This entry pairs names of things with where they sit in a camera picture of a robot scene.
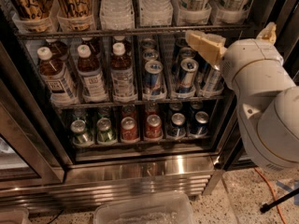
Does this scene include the iced tea bottle left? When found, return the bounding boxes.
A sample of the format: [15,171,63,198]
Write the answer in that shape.
[37,47,78,105]

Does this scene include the green soda can right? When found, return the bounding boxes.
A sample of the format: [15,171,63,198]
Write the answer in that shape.
[96,118,116,145]

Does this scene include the black tripod leg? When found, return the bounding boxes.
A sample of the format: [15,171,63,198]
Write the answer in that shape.
[260,188,299,214]

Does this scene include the clear water bottle left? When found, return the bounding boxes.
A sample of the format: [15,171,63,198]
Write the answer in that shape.
[98,0,134,17]

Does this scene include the red cola can right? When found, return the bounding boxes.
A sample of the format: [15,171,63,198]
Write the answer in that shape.
[145,115,163,139]

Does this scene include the stainless steel fridge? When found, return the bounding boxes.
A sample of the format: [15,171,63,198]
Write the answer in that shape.
[0,0,299,213]

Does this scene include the Red Bull can middle front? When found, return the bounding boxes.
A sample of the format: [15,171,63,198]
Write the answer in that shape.
[176,58,198,93]

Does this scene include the green soda can left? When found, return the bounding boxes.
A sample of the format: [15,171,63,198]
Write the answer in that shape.
[70,119,93,147]

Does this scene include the Red Bull can left front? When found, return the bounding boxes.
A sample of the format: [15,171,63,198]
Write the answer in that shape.
[144,61,163,95]

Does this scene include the blue Pepsi can right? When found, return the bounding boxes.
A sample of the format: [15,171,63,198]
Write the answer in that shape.
[190,111,209,136]

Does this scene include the red cola can left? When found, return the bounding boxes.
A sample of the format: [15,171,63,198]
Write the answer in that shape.
[121,117,138,142]

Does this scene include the blue Pepsi can left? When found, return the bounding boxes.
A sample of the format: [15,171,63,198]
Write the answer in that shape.
[167,113,186,138]

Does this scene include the iced tea bottle middle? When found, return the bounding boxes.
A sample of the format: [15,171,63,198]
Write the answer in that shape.
[77,45,108,103]

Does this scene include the Red Bull can right front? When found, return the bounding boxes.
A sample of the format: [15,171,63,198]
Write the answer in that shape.
[202,67,221,93]

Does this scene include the green soda can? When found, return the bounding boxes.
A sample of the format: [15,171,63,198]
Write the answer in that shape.
[96,118,116,145]
[70,119,93,147]

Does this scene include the clear plastic bin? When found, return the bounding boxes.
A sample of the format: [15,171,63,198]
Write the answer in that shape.
[93,191,195,224]

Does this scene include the iced tea bottle right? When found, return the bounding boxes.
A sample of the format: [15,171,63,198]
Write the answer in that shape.
[110,42,135,102]

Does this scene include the iced tea bottle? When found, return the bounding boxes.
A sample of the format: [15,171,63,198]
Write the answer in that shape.
[37,47,78,105]
[110,42,135,102]
[77,45,108,103]

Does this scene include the clear water bottle right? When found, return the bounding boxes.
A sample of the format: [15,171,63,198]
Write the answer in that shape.
[139,0,173,18]

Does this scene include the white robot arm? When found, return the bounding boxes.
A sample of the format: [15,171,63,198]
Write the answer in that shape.
[185,22,299,172]

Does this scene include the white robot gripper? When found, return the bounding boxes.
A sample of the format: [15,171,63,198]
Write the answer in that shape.
[185,22,294,92]

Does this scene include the blue pepsi can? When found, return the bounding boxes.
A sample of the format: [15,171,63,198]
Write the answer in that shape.
[190,111,209,136]
[167,113,186,138]

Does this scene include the glass fridge door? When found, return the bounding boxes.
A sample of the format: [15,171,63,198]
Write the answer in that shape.
[221,0,299,170]

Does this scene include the orange cable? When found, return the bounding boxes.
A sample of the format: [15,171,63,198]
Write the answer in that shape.
[253,167,288,224]

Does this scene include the clear water bottle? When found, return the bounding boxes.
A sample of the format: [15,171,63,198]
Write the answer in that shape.
[139,0,173,18]
[98,0,134,17]

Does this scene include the red cola can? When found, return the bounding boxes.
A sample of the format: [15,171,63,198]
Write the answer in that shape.
[121,117,138,142]
[145,115,163,139]

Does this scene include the gold LaCroix can right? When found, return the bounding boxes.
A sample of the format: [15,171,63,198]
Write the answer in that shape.
[58,0,93,19]

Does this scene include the red bull can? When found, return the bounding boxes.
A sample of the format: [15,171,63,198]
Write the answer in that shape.
[144,61,163,95]
[176,58,198,93]
[202,67,221,93]

